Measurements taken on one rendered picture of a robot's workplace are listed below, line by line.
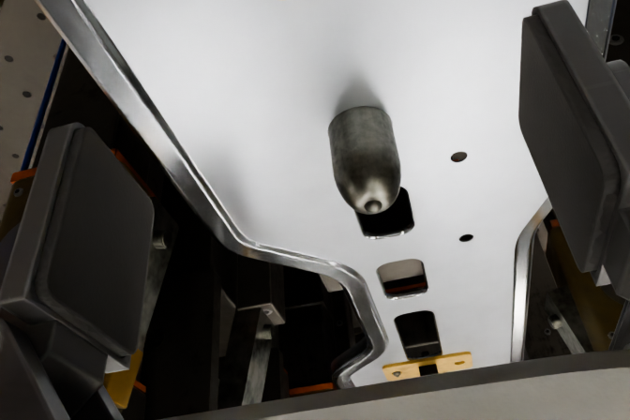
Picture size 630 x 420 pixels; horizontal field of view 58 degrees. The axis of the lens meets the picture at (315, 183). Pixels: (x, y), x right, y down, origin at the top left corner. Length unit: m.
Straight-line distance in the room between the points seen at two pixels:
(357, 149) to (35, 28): 0.46
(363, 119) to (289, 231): 0.11
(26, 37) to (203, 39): 0.43
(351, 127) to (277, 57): 0.05
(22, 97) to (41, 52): 0.07
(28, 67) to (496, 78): 0.52
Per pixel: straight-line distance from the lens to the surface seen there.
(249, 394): 0.45
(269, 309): 0.46
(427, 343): 0.57
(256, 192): 0.32
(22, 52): 0.68
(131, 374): 0.33
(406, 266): 0.43
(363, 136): 0.26
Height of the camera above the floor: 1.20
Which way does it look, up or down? 38 degrees down
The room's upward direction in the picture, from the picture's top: 175 degrees clockwise
